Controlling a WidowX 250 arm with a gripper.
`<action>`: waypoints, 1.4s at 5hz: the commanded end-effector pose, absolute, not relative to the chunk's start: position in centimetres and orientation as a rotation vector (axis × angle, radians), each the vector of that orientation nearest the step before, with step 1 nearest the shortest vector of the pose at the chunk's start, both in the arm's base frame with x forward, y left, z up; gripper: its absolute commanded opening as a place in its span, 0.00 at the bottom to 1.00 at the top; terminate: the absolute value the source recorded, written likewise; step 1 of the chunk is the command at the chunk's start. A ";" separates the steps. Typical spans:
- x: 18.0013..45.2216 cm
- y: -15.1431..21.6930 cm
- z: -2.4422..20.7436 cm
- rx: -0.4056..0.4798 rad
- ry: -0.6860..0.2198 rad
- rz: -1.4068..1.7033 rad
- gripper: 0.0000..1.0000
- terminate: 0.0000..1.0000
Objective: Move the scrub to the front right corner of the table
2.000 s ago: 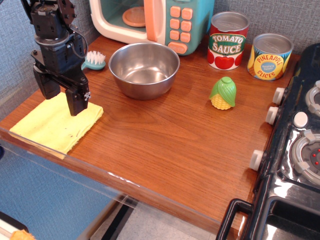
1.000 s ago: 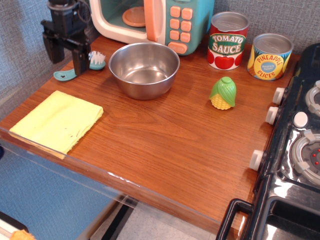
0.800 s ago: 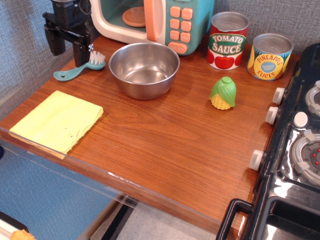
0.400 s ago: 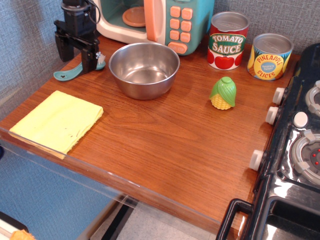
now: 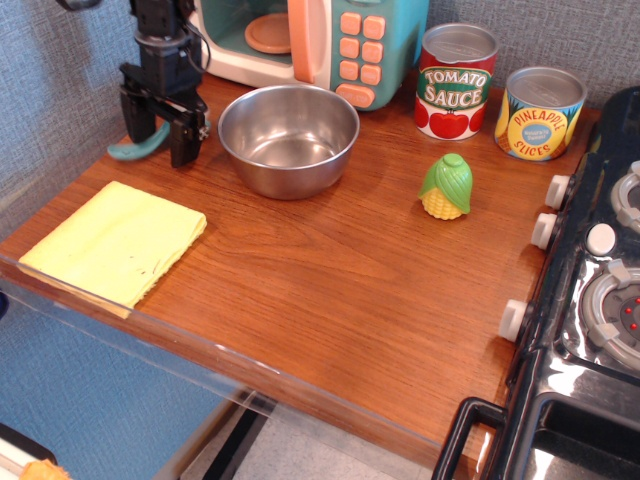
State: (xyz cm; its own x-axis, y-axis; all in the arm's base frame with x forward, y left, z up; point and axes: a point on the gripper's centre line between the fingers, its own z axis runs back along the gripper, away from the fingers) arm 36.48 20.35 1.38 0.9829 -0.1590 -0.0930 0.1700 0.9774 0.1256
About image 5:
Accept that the teal dish brush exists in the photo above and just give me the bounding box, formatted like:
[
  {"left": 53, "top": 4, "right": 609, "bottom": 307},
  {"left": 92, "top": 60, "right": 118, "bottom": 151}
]
[{"left": 107, "top": 120, "right": 211, "bottom": 161}]

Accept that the white stove knob top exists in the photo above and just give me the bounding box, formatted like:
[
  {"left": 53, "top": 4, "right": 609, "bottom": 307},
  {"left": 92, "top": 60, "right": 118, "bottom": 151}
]
[{"left": 545, "top": 175, "right": 571, "bottom": 210}]

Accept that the white stove knob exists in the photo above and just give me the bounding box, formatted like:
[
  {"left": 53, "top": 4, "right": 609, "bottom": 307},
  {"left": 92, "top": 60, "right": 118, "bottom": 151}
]
[
  {"left": 545, "top": 175, "right": 571, "bottom": 210},
  {"left": 498, "top": 299, "right": 528, "bottom": 342},
  {"left": 530, "top": 213, "right": 557, "bottom": 250}
]

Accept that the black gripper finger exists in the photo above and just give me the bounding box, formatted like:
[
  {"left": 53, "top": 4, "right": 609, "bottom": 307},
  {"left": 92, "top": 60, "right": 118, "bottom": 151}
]
[
  {"left": 169, "top": 115, "right": 206, "bottom": 168},
  {"left": 120, "top": 90, "right": 156, "bottom": 144}
]

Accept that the white round stove button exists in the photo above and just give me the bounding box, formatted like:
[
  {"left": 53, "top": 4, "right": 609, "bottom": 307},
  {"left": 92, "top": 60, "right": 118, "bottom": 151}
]
[{"left": 586, "top": 223, "right": 616, "bottom": 256}]

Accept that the white stove knob middle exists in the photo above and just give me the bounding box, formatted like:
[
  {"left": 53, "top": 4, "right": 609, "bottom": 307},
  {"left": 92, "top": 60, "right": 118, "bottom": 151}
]
[{"left": 530, "top": 213, "right": 557, "bottom": 250}]

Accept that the grey stove burner back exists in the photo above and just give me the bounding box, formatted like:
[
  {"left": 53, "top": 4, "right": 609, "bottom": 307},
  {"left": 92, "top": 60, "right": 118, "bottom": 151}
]
[{"left": 610, "top": 161, "right": 640, "bottom": 233}]

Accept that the toy corn cob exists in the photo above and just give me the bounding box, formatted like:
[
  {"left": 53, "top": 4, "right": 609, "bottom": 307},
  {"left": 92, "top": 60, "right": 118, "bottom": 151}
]
[{"left": 418, "top": 153, "right": 473, "bottom": 220}]

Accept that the grey stove burner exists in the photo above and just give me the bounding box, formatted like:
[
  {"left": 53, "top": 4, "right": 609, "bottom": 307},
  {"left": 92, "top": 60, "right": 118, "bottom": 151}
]
[
  {"left": 610, "top": 161, "right": 640, "bottom": 233},
  {"left": 581, "top": 259, "right": 639, "bottom": 371}
]

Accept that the pineapple slices can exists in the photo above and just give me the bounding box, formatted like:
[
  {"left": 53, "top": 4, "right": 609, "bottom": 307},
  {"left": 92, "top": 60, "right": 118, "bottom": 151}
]
[{"left": 494, "top": 66, "right": 587, "bottom": 162}]

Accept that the stainless steel bowl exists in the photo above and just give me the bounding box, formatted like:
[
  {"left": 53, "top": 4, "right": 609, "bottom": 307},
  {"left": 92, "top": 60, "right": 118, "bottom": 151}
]
[{"left": 217, "top": 85, "right": 360, "bottom": 200}]

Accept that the yellow folded cloth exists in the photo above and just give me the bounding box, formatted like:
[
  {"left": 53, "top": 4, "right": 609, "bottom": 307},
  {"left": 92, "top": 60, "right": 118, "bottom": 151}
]
[{"left": 19, "top": 181, "right": 207, "bottom": 318}]

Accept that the tomato sauce can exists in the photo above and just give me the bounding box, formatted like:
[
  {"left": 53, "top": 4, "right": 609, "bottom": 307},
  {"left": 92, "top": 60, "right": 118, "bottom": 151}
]
[{"left": 414, "top": 23, "right": 499, "bottom": 140}]

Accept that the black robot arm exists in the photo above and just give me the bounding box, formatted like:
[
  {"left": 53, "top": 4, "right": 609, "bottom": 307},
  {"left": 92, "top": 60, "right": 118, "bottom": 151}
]
[{"left": 108, "top": 1, "right": 210, "bottom": 168}]

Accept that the clear acrylic table guard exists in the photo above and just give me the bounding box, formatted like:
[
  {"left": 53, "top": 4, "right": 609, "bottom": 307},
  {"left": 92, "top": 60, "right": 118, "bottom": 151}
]
[{"left": 0, "top": 253, "right": 481, "bottom": 480}]

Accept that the white stove knob bottom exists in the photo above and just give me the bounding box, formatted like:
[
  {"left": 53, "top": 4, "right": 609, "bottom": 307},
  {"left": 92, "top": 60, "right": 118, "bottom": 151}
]
[{"left": 498, "top": 299, "right": 528, "bottom": 342}]

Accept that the toy microwave oven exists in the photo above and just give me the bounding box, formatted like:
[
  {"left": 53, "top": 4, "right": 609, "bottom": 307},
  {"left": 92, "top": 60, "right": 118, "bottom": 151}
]
[{"left": 192, "top": 1, "right": 429, "bottom": 111}]

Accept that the orange microwave plate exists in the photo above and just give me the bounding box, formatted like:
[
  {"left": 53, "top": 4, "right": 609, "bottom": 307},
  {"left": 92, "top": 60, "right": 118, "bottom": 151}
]
[{"left": 244, "top": 13, "right": 291, "bottom": 55}]

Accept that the black toy stove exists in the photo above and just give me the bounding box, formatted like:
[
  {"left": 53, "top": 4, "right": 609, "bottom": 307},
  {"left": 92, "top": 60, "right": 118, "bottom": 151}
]
[{"left": 433, "top": 87, "right": 639, "bottom": 479}]

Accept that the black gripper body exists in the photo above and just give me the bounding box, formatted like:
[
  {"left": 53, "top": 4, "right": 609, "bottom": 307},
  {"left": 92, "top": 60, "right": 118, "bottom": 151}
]
[{"left": 121, "top": 35, "right": 207, "bottom": 121}]

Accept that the grey stove burner front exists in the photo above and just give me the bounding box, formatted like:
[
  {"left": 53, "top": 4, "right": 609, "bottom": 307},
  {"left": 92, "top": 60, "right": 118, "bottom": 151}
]
[{"left": 581, "top": 259, "right": 639, "bottom": 371}]

